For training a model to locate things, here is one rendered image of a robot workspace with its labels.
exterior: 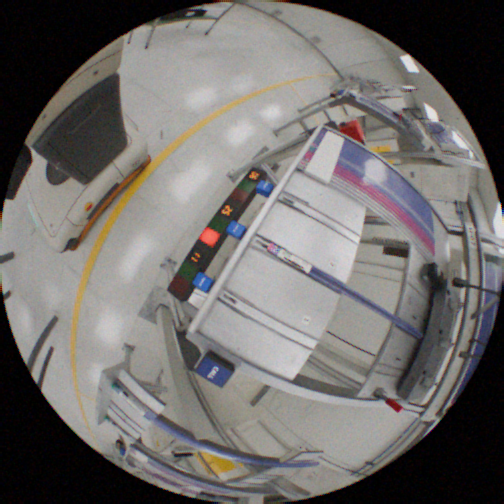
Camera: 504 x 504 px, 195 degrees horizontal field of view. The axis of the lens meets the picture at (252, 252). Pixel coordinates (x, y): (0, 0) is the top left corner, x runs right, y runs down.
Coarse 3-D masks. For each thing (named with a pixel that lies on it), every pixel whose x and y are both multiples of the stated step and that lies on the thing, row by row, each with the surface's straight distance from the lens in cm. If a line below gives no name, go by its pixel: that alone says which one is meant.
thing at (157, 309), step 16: (160, 288) 99; (144, 304) 104; (160, 304) 104; (160, 320) 90; (160, 336) 81; (160, 352) 75; (176, 352) 71; (176, 368) 64; (176, 384) 58; (176, 400) 56; (192, 400) 56; (176, 416) 57; (192, 416) 52; (192, 432) 50; (208, 432) 52
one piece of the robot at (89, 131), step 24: (120, 48) 42; (96, 72) 42; (72, 96) 42; (96, 96) 46; (120, 96) 53; (48, 120) 43; (72, 120) 46; (96, 120) 51; (120, 120) 58; (48, 144) 47; (72, 144) 52; (96, 144) 59; (120, 144) 68; (72, 168) 59; (96, 168) 69
